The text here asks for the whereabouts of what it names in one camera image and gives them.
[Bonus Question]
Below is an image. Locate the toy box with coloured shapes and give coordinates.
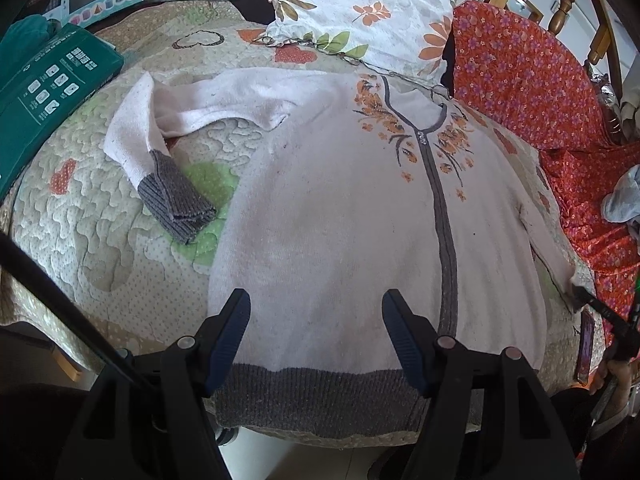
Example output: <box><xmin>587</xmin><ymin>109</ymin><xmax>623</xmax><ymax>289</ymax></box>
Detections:
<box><xmin>37</xmin><ymin>0</ymin><xmax>144</xmax><ymax>32</ymax></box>

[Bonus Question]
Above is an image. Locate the orange floral cloth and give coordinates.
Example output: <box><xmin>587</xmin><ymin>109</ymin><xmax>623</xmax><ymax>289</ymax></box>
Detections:
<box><xmin>442</xmin><ymin>0</ymin><xmax>640</xmax><ymax>393</ymax></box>

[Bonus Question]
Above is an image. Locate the teal cloth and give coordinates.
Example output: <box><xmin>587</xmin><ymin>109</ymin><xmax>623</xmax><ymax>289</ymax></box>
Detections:
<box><xmin>0</xmin><ymin>14</ymin><xmax>62</xmax><ymax>61</ymax></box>

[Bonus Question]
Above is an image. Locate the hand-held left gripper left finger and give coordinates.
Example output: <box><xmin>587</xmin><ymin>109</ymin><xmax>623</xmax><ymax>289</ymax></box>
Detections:
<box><xmin>55</xmin><ymin>288</ymin><xmax>252</xmax><ymax>480</ymax></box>

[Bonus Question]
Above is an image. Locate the heart pattern quilt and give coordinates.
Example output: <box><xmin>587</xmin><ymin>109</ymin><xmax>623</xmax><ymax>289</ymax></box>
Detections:
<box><xmin>0</xmin><ymin>0</ymin><xmax>616</xmax><ymax>448</ymax></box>

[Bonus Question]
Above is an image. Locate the floral white pillow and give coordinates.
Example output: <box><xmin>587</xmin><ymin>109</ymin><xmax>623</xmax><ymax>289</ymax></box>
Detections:
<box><xmin>262</xmin><ymin>0</ymin><xmax>477</xmax><ymax>82</ymax></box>

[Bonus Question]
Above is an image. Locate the green printed box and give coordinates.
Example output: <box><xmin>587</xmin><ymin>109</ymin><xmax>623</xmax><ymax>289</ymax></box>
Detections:
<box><xmin>0</xmin><ymin>25</ymin><xmax>125</xmax><ymax>202</ymax></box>

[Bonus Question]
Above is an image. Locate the pink knit sweater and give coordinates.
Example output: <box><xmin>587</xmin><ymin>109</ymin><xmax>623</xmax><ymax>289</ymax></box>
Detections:
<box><xmin>105</xmin><ymin>67</ymin><xmax>588</xmax><ymax>436</ymax></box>

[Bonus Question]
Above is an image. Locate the black cable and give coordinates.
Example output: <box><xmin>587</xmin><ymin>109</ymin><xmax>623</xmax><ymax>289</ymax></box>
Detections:
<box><xmin>0</xmin><ymin>232</ymin><xmax>153</xmax><ymax>397</ymax></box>

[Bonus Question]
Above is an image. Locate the grey cloth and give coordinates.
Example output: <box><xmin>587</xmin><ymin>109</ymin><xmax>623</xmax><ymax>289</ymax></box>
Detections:
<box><xmin>600</xmin><ymin>165</ymin><xmax>640</xmax><ymax>224</ymax></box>

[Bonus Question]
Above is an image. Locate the person's right hand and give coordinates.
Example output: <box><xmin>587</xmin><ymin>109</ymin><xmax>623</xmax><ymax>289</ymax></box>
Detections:
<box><xmin>590</xmin><ymin>357</ymin><xmax>637</xmax><ymax>413</ymax></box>

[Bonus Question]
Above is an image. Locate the silver foil wrapper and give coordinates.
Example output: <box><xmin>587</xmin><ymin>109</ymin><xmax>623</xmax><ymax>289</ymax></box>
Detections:
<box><xmin>589</xmin><ymin>72</ymin><xmax>626</xmax><ymax>112</ymax></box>

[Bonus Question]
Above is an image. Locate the purple flat object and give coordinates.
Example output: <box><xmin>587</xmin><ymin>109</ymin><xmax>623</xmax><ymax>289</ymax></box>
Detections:
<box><xmin>575</xmin><ymin>310</ymin><xmax>597</xmax><ymax>387</ymax></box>

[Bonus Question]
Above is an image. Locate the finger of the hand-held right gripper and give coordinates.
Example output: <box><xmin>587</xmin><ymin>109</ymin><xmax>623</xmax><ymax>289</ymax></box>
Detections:
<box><xmin>574</xmin><ymin>285</ymin><xmax>627</xmax><ymax>333</ymax></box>

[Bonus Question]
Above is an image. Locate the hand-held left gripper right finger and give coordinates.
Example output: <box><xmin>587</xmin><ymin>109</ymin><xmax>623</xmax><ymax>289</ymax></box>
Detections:
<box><xmin>382</xmin><ymin>289</ymin><xmax>581</xmax><ymax>480</ymax></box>

